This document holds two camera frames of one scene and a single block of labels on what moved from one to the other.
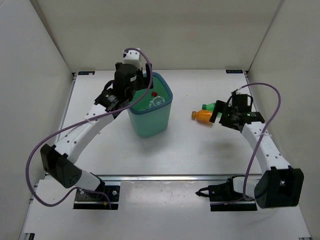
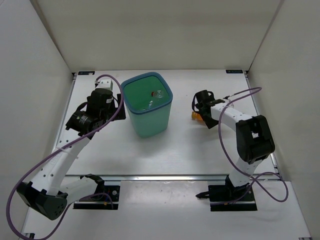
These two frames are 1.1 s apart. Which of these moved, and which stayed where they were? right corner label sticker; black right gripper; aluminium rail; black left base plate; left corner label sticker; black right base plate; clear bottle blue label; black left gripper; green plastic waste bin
Moved: black left gripper; black right gripper; clear bottle blue label
Stayed: black left base plate; green plastic waste bin; right corner label sticker; aluminium rail; left corner label sticker; black right base plate
